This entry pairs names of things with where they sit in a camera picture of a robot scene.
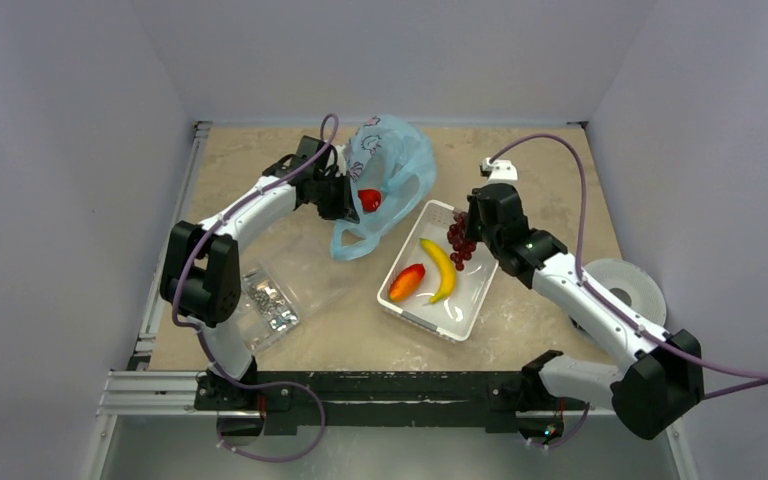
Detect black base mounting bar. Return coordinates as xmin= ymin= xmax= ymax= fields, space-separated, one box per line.
xmin=193 ymin=369 xmax=588 ymax=441

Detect clear plastic screw box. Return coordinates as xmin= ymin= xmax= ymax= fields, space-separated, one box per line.
xmin=231 ymin=236 xmax=350 ymax=355

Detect white plastic basket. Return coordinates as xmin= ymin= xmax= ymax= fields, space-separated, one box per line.
xmin=376 ymin=200 xmax=498 ymax=342

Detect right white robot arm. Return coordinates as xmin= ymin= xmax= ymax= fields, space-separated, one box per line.
xmin=466 ymin=183 xmax=704 ymax=440

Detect red orange fake fruit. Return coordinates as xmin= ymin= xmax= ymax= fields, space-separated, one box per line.
xmin=387 ymin=263 xmax=426 ymax=303

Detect yellow fake banana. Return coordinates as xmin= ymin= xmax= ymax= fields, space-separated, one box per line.
xmin=420 ymin=238 xmax=457 ymax=304

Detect white filament spool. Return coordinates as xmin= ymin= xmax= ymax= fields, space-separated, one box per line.
xmin=584 ymin=258 xmax=668 ymax=327

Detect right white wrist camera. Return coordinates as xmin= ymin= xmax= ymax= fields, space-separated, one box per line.
xmin=480 ymin=157 xmax=519 ymax=185

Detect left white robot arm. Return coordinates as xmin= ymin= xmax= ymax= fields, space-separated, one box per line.
xmin=159 ymin=136 xmax=357 ymax=409

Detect light blue plastic bag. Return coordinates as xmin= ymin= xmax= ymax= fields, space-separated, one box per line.
xmin=330 ymin=114 xmax=437 ymax=261

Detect dark red grape bunch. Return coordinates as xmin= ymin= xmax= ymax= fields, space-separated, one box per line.
xmin=446 ymin=211 xmax=476 ymax=271

